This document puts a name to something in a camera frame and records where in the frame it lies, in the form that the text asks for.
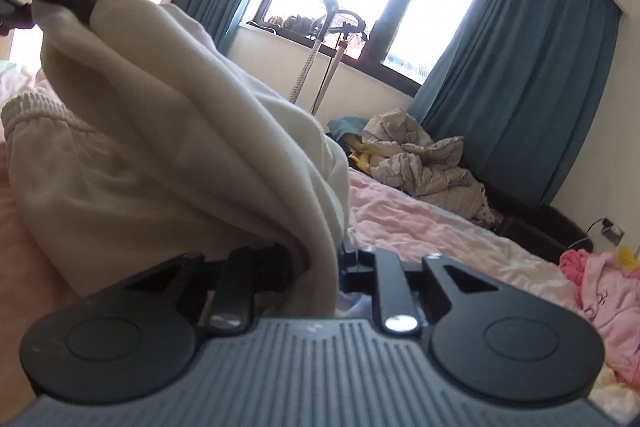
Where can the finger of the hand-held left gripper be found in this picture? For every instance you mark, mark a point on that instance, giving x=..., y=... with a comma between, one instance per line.
x=82, y=7
x=15, y=14

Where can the wall socket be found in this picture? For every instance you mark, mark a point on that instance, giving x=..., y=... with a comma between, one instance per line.
x=612, y=231

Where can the yellow object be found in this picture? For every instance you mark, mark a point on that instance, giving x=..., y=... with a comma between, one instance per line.
x=629, y=256

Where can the pink garment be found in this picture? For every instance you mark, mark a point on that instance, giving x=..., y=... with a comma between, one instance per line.
x=610, y=302

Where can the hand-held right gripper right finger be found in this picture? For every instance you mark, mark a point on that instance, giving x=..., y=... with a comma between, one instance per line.
x=350, y=274

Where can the cream white sweatpants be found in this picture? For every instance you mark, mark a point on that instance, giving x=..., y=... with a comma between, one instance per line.
x=175, y=132

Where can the teal cushion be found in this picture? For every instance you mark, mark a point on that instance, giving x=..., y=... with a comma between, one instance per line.
x=345, y=127

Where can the yellow cloth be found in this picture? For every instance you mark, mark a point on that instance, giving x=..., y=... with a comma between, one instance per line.
x=362, y=154

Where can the crumpled grey quilt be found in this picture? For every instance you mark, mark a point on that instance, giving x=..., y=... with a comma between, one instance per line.
x=425, y=167

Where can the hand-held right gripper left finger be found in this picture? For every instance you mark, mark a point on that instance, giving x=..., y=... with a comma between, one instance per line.
x=272, y=264

